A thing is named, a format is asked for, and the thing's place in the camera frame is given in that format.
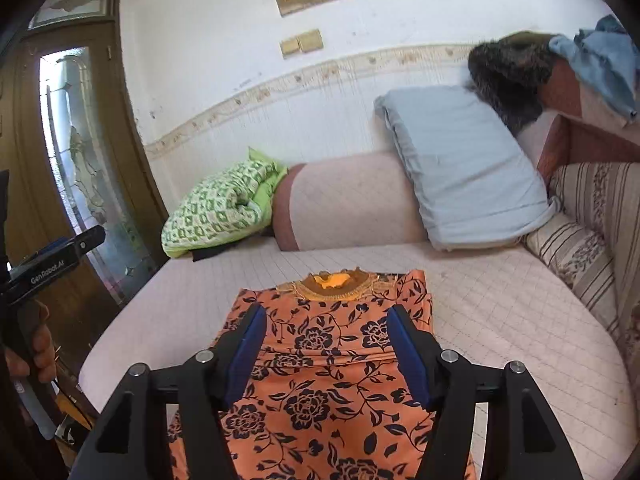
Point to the blue cloth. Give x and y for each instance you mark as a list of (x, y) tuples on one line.
[(600, 60)]

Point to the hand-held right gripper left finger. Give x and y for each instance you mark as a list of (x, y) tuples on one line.
[(248, 345)]

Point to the beige wall switch plate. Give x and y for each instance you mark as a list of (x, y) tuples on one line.
[(311, 41), (290, 47)]

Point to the striped floral cushion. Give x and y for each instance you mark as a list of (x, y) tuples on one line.
[(575, 255), (600, 195)]

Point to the orange floral pillow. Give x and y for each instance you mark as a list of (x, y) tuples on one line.
[(320, 385)]

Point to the pink quilted bolster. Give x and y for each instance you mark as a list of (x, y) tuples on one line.
[(350, 200)]

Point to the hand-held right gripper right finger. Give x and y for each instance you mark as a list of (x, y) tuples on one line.
[(407, 355)]

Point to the red and pink blanket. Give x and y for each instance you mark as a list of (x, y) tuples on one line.
[(575, 125)]

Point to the green patterned blanket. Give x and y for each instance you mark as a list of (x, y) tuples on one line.
[(220, 205)]

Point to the wooden glass door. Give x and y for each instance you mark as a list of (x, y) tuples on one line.
[(35, 160)]

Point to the light blue pillow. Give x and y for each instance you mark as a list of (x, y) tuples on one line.
[(465, 165)]

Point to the dark furry cushion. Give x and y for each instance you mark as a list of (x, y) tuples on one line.
[(510, 75)]

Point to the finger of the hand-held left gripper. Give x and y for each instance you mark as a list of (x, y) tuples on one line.
[(86, 240)]

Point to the person's left hand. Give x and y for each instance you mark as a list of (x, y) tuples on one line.
[(44, 355)]

